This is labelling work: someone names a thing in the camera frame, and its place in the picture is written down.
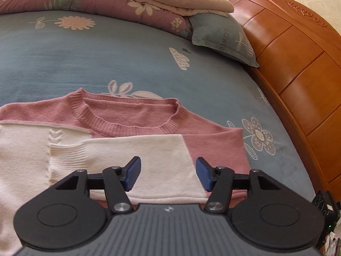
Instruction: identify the bed with blue floral sheet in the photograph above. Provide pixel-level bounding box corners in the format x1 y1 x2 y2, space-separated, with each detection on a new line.
0 10 317 203

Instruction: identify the folded pink floral quilt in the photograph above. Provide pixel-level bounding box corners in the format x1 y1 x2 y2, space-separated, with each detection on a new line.
0 0 235 42

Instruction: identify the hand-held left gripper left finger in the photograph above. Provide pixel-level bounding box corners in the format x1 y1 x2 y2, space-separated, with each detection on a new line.
55 156 142 214

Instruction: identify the wooden headboard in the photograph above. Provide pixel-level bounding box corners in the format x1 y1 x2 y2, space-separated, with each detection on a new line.
214 0 341 211

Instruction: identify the grey-green flower print pillow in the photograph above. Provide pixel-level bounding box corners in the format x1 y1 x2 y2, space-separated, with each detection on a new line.
188 13 260 68

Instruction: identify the pink and white knit sweater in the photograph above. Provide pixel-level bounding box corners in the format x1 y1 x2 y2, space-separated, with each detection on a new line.
0 88 249 256

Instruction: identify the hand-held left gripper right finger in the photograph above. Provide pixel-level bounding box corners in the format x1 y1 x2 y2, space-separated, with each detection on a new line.
196 157 280 214

